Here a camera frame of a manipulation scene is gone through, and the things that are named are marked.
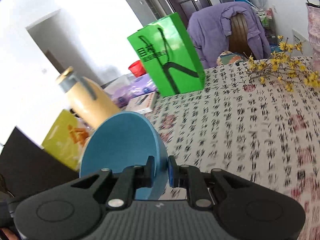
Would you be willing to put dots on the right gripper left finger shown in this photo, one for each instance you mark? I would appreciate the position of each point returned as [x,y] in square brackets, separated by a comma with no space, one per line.
[128,181]

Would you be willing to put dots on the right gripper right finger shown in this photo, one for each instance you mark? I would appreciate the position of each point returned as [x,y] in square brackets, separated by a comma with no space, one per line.
[194,181]

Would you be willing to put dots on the person's hand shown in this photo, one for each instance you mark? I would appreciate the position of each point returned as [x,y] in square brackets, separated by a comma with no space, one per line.
[9,234]

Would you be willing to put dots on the calligraphy print tablecloth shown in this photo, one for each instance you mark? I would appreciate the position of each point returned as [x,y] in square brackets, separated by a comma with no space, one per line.
[260,132]

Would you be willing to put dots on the yellow snack bag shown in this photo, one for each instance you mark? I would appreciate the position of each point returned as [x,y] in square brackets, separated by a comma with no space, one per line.
[66,139]

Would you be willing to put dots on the white red small box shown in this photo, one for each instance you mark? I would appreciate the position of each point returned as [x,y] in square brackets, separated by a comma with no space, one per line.
[142,104]

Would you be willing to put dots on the yellow thermos jug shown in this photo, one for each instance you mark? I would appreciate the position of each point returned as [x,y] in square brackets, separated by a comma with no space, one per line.
[86,98]

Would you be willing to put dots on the purple tissue pack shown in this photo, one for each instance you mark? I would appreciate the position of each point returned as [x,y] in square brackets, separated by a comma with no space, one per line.
[124,88]

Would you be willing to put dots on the black panel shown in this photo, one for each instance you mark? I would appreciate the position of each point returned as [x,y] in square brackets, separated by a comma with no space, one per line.
[26,169]

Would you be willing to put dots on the red cup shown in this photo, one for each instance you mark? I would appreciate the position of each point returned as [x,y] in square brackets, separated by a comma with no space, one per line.
[137,69]

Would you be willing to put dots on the green paper bag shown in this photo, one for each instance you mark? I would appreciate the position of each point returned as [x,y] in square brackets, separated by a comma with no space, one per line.
[168,56]

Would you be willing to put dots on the wooden chair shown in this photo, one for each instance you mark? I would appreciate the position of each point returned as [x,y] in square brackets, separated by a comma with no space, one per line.
[238,38]

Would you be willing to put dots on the purple jacket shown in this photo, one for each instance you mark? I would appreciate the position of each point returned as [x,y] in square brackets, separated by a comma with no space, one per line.
[210,27]

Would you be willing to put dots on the yellow flower branch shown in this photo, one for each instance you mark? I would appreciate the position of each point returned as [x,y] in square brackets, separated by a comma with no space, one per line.
[282,66]

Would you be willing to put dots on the pink wrapped vase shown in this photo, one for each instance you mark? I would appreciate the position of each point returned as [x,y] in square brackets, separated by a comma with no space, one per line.
[314,32]

